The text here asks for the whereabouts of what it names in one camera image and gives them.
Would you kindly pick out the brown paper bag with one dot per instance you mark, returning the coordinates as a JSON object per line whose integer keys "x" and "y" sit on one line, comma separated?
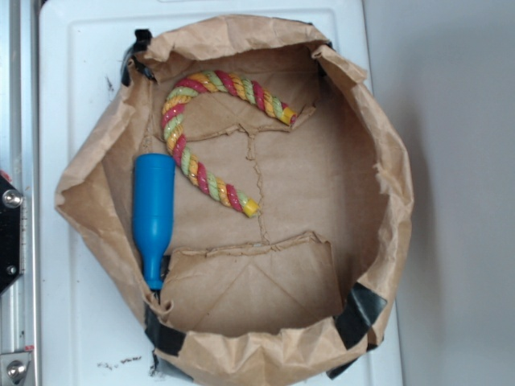
{"x": 291, "y": 185}

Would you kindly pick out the blue plastic bottle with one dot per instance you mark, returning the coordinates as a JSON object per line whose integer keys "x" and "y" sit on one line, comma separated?
{"x": 153, "y": 213}

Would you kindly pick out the black tape piece right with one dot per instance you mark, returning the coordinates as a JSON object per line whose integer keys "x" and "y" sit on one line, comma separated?
{"x": 362, "y": 309}

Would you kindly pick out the black tape piece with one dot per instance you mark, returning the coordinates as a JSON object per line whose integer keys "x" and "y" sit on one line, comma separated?
{"x": 362, "y": 309}
{"x": 164, "y": 338}
{"x": 143, "y": 39}

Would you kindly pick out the black tape piece bottom left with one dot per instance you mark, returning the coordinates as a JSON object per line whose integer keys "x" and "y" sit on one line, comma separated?
{"x": 164, "y": 338}

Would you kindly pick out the black tape piece top left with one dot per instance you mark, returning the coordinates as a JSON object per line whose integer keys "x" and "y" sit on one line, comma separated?
{"x": 143, "y": 39}

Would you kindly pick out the black metal bracket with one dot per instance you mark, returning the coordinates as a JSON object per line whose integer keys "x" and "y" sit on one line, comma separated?
{"x": 10, "y": 233}

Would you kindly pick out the aluminium frame rail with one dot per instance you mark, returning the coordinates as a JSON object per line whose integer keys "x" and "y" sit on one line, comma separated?
{"x": 20, "y": 309}

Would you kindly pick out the metal corner bracket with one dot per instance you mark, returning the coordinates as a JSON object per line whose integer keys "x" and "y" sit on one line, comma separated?
{"x": 17, "y": 369}

